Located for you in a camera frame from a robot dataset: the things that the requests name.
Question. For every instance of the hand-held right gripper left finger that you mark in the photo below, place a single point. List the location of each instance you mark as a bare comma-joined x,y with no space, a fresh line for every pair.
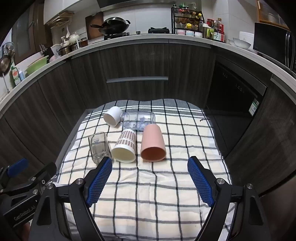
100,180

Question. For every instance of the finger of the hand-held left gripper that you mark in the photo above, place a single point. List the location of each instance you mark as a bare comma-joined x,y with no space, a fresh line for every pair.
17,166
44,172

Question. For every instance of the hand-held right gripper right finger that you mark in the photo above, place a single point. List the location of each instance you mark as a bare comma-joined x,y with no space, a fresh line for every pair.
200,180

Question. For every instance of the clear square glass cup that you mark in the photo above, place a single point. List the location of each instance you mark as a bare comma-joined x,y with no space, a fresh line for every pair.
99,146

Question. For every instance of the brown plaid cup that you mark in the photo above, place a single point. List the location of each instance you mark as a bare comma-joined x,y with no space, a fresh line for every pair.
124,142

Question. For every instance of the pink cup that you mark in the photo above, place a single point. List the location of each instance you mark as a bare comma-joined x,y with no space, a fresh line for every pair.
151,141

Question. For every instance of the white cup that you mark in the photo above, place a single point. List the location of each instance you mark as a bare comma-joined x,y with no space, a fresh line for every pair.
112,115

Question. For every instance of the black and white checked cloth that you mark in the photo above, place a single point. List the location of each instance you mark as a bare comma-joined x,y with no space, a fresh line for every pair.
152,185

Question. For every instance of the clear printed glass bottle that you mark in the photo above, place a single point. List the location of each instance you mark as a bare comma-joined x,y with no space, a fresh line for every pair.
136,120

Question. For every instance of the green dish soap bottle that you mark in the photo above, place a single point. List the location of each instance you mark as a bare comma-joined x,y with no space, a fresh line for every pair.
15,77

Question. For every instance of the black built-in dishwasher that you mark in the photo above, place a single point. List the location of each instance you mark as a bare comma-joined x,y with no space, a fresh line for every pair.
231,88

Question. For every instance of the hanging frying pan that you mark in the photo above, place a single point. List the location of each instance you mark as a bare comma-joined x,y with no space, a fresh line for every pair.
4,66

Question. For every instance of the green plastic basin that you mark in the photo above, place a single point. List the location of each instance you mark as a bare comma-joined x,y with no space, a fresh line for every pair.
37,66

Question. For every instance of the hanging metal strainer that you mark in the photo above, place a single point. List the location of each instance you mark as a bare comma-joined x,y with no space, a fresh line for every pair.
8,49

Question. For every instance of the steel cooking pot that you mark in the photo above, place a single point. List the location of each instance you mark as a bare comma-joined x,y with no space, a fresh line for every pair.
67,49

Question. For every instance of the red lidded jar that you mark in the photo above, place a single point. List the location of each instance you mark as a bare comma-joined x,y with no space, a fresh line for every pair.
83,42

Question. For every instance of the white teapot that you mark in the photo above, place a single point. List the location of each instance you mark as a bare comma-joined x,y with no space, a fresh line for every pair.
74,38

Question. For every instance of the white bowl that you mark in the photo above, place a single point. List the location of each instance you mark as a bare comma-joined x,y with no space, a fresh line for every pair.
241,43

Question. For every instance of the green plastic jug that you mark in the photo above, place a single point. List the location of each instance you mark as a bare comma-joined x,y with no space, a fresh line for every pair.
210,33

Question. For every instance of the row of small pastel bowls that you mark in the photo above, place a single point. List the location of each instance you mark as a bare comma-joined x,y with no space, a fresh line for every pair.
189,33

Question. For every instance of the white rice cooker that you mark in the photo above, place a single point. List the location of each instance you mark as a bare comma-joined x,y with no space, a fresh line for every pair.
246,36

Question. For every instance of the group of sauce bottles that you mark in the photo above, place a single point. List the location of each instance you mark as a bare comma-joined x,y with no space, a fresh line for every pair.
218,29

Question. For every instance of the black microwave oven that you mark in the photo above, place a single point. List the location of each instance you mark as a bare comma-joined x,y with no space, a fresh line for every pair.
270,44

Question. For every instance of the black gas hob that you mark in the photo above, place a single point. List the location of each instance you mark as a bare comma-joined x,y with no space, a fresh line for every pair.
158,30

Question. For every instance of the black wok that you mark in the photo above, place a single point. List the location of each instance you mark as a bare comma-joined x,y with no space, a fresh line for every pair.
115,24

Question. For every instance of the brown cutting board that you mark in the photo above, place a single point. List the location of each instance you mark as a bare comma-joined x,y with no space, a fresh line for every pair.
92,23

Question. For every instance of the black spice rack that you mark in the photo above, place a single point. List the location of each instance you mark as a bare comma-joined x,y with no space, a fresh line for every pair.
201,23

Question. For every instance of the row of seasoning bottles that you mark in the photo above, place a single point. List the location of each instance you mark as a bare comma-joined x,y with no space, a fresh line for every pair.
188,17

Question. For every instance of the steel range hood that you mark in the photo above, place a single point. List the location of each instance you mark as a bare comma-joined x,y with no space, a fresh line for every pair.
136,4

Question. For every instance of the wooden framed glass cabinet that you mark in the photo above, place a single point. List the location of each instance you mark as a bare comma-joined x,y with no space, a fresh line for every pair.
272,14

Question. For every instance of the wooden wall shelf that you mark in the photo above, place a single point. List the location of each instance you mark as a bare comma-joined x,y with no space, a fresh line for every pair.
61,19

